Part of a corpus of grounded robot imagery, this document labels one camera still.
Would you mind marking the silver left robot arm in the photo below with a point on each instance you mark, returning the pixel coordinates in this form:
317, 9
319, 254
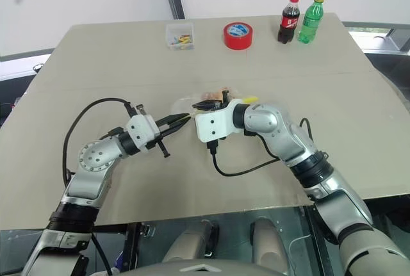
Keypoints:
93, 157

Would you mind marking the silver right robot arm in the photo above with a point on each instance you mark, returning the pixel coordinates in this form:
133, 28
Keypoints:
288, 138

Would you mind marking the clear zip bag yellow zipper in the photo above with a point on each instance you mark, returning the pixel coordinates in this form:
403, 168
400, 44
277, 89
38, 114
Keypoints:
184, 106

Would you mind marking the green bottle yellow cap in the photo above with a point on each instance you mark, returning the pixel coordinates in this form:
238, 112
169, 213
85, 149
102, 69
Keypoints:
311, 23

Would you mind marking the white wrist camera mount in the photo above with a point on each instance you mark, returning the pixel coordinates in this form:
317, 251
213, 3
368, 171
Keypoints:
139, 130
211, 125

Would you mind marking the clear box of coloured pieces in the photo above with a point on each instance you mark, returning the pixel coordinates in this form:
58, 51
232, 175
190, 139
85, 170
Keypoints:
180, 37

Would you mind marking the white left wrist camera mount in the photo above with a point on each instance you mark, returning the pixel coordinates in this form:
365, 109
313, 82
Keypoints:
139, 130

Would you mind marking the orange toy fruit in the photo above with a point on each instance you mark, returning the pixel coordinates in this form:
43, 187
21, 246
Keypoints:
213, 96

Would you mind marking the cola bottle red cap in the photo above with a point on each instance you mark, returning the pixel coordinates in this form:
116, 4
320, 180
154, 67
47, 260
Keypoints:
288, 23

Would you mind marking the beige rounded padded shape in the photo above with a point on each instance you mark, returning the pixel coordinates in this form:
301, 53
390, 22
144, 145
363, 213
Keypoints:
189, 244
267, 244

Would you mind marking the red tape roll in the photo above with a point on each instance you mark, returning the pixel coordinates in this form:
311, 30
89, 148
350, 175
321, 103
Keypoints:
237, 40

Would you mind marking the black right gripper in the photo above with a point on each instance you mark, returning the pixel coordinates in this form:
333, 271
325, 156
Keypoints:
208, 105

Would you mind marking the dark metal window frame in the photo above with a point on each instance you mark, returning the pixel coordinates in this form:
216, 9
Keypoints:
384, 37

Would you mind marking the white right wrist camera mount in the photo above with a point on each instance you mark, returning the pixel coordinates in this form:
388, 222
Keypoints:
211, 125

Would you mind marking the grey curved panel with chevron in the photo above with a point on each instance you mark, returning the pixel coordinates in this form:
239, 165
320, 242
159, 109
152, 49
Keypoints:
221, 269

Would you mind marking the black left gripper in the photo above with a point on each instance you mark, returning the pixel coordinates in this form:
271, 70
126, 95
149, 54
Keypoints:
163, 148

